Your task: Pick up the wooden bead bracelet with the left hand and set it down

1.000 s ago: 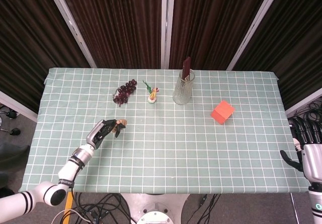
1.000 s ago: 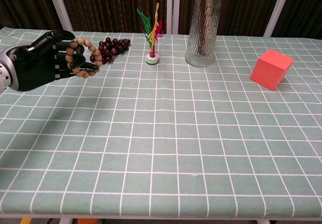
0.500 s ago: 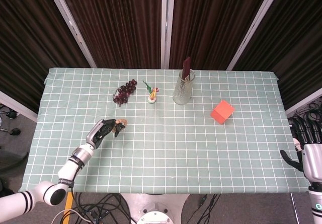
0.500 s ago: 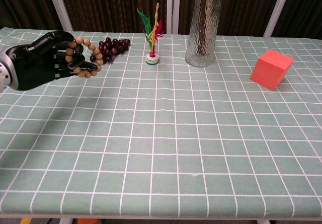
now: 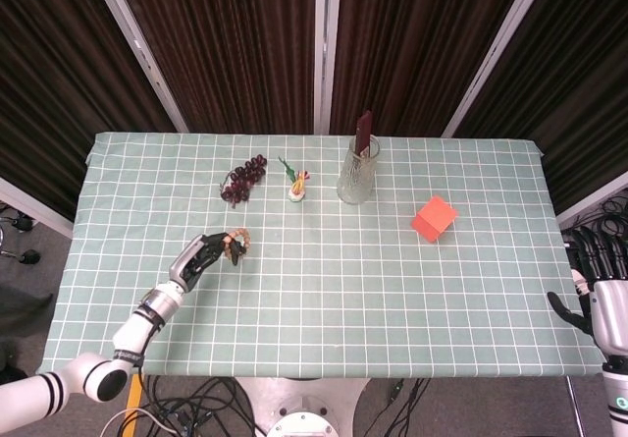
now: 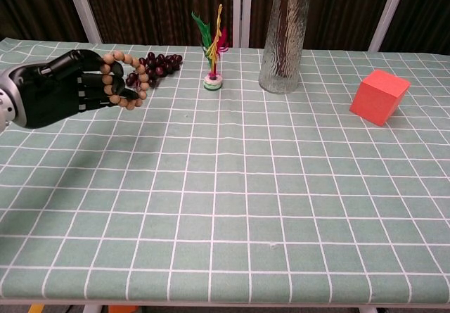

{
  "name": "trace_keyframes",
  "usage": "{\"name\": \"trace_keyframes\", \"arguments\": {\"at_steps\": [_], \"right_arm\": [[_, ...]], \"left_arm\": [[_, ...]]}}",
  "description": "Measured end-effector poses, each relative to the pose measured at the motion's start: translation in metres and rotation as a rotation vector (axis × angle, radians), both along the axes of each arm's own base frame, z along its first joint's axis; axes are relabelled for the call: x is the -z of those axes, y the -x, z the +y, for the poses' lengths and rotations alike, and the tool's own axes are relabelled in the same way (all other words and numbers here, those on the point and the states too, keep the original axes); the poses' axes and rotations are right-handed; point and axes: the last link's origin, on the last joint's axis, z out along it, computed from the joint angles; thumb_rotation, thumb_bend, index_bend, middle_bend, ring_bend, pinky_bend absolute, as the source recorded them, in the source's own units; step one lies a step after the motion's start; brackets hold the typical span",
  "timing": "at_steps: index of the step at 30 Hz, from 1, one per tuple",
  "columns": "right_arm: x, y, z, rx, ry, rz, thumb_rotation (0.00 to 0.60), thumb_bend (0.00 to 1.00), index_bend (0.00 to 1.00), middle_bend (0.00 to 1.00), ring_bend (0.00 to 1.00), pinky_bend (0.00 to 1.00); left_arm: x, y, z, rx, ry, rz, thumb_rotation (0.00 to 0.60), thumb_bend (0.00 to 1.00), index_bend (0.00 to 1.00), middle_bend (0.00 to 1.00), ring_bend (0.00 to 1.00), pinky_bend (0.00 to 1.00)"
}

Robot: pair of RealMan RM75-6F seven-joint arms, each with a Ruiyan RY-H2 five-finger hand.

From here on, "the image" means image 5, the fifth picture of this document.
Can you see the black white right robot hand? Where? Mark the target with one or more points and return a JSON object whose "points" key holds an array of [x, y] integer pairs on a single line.
{"points": [[608, 314]]}

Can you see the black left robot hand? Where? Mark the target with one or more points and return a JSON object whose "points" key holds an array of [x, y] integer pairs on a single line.
{"points": [[189, 260]]}

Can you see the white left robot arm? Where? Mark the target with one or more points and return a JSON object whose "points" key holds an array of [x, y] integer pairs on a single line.
{"points": [[132, 329]]}

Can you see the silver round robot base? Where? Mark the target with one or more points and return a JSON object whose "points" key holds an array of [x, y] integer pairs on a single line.
{"points": [[301, 407]]}

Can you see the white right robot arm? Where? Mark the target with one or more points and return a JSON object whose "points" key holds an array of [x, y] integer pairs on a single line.
{"points": [[617, 398]]}

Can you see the purple grape bunch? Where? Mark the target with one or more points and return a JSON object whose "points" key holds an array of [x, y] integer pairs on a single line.
{"points": [[243, 179]]}

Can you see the metal table leg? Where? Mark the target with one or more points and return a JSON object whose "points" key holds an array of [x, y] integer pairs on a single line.
{"points": [[575, 407]]}

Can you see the colourful feather shuttlecock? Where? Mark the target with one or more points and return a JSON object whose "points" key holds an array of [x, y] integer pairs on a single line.
{"points": [[298, 189]]}

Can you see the yellow floor tape strip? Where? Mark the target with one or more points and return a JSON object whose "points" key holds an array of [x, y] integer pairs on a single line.
{"points": [[132, 402]]}

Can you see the green checked tablecloth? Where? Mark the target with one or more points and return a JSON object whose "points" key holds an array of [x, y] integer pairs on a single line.
{"points": [[343, 299]]}

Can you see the black wheeled stand base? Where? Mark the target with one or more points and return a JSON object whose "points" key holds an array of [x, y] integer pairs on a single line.
{"points": [[28, 256]]}

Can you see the textured clear glass vase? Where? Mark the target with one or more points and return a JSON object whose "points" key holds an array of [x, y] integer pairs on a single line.
{"points": [[354, 184]]}

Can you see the orange-red cube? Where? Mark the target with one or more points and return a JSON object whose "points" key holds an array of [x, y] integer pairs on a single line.
{"points": [[432, 223]]}

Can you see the dark brown curtain panel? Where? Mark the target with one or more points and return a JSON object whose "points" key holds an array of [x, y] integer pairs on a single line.
{"points": [[579, 88], [235, 39], [417, 39], [59, 88]]}

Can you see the dark red flat stick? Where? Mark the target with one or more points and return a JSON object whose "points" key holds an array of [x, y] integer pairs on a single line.
{"points": [[364, 130]]}

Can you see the white low frame rail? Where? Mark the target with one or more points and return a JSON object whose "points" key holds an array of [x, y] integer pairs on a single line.
{"points": [[34, 206], [589, 201]]}

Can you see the white frame post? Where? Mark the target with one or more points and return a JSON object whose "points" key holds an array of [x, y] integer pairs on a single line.
{"points": [[498, 39], [147, 64], [326, 39]]}

